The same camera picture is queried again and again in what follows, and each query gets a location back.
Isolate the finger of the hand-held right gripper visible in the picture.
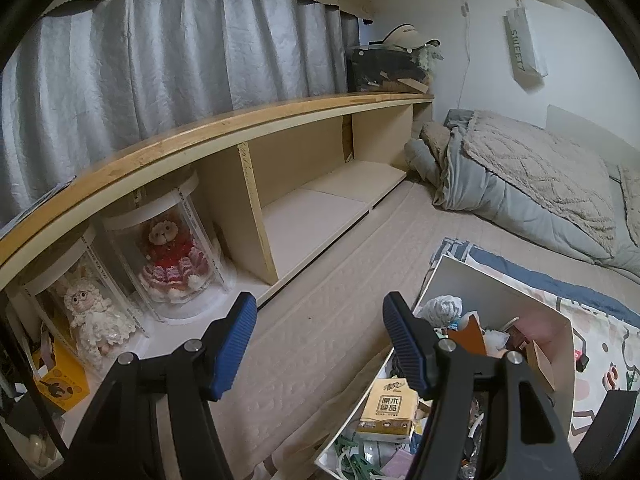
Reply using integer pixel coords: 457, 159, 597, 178
575, 392, 638, 466

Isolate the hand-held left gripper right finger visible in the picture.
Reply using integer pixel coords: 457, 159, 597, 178
382, 291, 583, 480

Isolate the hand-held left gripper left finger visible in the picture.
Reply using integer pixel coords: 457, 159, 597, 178
65, 291, 257, 480

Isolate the white storage box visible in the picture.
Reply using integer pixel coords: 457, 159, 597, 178
315, 254, 575, 480

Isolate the white crumpled bag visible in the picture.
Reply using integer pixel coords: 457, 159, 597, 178
417, 294, 466, 331

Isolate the tan tissue packet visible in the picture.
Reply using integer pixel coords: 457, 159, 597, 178
355, 377, 423, 443

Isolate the tan brown box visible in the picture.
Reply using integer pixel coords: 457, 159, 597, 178
525, 340, 556, 393

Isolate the clear plastic bag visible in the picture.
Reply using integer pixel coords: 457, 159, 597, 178
480, 327, 513, 358

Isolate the clear cylinder display case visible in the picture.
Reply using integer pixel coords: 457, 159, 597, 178
100, 170, 238, 323
20, 227, 151, 376

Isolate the printed cartoon blanket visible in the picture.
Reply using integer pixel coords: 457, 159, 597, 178
430, 237, 640, 461

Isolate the red dress doll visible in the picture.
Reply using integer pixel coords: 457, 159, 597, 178
137, 212, 208, 303

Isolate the pink small pad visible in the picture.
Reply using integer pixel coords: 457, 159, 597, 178
380, 447, 416, 480

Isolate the green plastic clip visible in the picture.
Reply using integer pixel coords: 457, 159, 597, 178
332, 435, 381, 480

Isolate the white dress doll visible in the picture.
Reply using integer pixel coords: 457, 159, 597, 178
62, 277, 136, 368

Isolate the grey quilt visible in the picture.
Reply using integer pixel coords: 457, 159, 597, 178
404, 109, 640, 281

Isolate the yellow printed box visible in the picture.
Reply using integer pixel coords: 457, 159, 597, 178
31, 340, 91, 413

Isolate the beige knitted throw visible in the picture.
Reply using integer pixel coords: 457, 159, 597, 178
462, 110, 618, 256
618, 165, 640, 248

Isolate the wooden shelf unit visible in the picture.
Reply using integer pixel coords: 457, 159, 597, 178
0, 91, 435, 341

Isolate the cream plastic object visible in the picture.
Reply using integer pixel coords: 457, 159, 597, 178
22, 432, 56, 471

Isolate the wooden slat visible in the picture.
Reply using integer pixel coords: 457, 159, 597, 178
370, 72, 432, 95

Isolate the black bag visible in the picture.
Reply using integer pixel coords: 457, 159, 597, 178
346, 46, 433, 95

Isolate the white headboard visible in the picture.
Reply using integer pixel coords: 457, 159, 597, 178
546, 104, 640, 166

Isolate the green plush toy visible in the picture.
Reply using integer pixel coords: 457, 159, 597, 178
417, 42, 445, 73

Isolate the grey curtain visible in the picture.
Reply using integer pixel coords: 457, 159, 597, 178
0, 0, 361, 228

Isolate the white visor cap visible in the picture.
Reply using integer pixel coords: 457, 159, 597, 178
380, 24, 442, 51

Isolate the white hanging bag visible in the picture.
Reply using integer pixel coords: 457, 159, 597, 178
504, 0, 548, 91

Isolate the white hanging cord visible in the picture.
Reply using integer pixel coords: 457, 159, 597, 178
457, 0, 473, 111

